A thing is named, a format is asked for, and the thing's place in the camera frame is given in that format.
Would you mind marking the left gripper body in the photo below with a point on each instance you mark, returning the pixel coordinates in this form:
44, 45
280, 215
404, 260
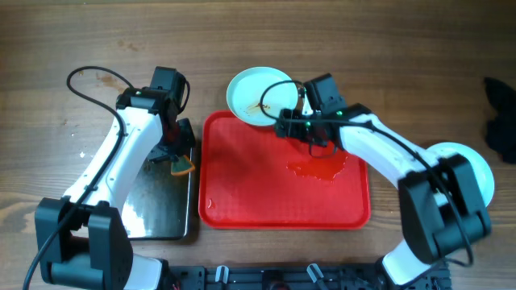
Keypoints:
170, 151

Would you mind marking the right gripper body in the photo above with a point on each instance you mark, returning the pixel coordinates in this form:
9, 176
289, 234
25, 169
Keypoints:
319, 144

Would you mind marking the light blue top plate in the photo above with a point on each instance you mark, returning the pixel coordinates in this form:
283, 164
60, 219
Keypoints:
245, 90

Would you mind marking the light blue plate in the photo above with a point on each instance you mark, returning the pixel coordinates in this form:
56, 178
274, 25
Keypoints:
245, 90
481, 168

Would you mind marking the green orange sponge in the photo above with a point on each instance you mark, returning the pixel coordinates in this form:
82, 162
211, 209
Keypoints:
181, 165

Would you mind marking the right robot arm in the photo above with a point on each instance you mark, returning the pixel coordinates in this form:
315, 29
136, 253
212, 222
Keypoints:
443, 202

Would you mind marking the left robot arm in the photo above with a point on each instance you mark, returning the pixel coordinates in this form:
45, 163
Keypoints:
81, 239

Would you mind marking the red plastic tray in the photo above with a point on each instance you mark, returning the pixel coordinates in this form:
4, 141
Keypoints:
251, 179

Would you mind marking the black water tray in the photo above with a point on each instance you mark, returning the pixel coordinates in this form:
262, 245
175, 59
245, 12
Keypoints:
159, 205

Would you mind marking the black cloth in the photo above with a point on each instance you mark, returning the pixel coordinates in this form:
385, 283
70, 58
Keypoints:
500, 131

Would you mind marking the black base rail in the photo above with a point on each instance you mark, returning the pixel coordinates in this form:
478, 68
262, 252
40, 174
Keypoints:
358, 276

